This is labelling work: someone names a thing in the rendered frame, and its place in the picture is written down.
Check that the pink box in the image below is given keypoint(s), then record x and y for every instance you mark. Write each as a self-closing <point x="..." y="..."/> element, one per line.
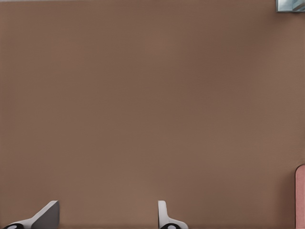
<point x="300" y="198"/>

